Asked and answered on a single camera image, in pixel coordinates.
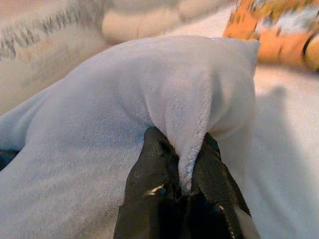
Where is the grey plush cushion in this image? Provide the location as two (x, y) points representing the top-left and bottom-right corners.
(0, 34), (261, 239)

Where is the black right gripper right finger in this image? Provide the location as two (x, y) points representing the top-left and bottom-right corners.
(188, 132), (252, 239)

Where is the yellow egg print duvet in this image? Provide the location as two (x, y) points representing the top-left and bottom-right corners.
(222, 0), (319, 73)

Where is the grey patterned large pillow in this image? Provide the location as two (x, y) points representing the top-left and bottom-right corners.
(0, 0), (109, 117)

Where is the cream long pillow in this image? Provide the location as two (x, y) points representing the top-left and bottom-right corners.
(101, 0), (234, 44)

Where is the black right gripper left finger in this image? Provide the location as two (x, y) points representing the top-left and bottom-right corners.
(114, 126), (182, 239)

